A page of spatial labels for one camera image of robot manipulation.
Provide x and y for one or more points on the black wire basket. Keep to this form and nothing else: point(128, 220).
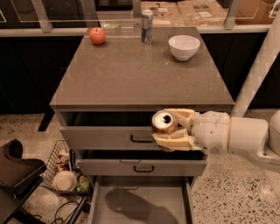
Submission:
point(49, 174)

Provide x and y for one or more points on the top grey drawer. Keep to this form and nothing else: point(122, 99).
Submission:
point(111, 131)

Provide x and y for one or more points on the brown snack package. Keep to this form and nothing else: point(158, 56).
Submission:
point(62, 161)

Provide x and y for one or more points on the grey drawer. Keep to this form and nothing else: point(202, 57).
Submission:
point(111, 131)
point(141, 200)
point(143, 163)

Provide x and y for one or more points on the bottom grey drawer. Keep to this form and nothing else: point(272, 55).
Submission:
point(141, 200)

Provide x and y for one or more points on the middle grey drawer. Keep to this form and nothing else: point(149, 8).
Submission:
point(143, 163)

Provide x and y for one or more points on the orange soda can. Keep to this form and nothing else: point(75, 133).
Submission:
point(164, 122)

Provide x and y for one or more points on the blue silver energy drink can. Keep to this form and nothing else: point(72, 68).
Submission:
point(146, 26)

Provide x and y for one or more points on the green snack bag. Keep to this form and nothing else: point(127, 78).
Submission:
point(83, 184)

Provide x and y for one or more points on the red apple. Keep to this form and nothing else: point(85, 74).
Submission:
point(97, 36)

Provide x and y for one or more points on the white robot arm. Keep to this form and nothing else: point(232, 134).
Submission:
point(254, 139)

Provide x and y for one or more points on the cardboard box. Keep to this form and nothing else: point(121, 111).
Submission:
point(186, 12)

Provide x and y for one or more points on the black chair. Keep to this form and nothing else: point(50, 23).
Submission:
point(19, 177)

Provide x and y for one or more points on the grey drawer cabinet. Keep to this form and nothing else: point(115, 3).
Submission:
point(125, 74)

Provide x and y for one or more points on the glass railing panel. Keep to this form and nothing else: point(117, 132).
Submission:
point(48, 14)

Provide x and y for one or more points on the white lidded cup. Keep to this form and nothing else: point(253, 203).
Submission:
point(64, 181)

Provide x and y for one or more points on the white diagonal post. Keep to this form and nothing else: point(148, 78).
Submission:
point(263, 61)

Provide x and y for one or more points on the white ceramic bowl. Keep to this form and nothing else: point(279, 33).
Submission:
point(183, 47)

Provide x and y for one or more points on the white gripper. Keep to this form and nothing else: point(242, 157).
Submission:
point(211, 131)

